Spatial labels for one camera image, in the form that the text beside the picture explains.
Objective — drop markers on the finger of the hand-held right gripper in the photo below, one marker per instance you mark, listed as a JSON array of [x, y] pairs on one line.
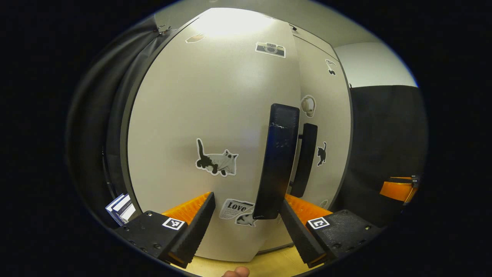
[[399, 190]]

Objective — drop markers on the white blue booklet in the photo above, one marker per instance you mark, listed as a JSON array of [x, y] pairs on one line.
[[123, 209]]

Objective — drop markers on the white door with headphones sticker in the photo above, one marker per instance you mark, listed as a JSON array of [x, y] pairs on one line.
[[330, 115]]

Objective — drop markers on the black backdrop cloth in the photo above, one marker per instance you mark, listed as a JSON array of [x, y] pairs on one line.
[[100, 115], [384, 134]]

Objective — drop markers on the white door with camera sticker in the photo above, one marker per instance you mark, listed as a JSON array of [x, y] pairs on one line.
[[192, 107]]

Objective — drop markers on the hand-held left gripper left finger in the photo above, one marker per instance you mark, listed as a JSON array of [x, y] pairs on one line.
[[192, 234]]

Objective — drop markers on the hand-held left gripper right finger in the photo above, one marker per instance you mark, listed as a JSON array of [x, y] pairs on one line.
[[298, 234]]

